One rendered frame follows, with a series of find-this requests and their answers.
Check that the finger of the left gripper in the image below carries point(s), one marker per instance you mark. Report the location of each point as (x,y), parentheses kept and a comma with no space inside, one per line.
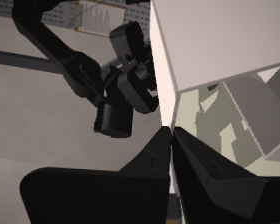
(150,56)

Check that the white printed paper sheet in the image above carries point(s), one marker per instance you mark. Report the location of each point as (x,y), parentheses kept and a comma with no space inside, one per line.
(100,19)

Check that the dark grey metal support frame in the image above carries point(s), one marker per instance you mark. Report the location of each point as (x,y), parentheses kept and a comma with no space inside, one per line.
(42,64)

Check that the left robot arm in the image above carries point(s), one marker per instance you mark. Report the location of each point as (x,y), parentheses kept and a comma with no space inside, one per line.
(115,114)

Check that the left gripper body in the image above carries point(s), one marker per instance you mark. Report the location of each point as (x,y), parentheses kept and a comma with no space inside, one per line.
(135,94)

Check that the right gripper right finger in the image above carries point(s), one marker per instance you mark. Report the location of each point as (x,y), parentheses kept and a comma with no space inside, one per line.
(215,190)

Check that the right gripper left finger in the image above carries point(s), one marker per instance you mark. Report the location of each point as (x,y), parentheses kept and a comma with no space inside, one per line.
(54,195)

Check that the white cardboard box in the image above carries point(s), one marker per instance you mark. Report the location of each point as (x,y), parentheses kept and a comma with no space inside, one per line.
(199,43)

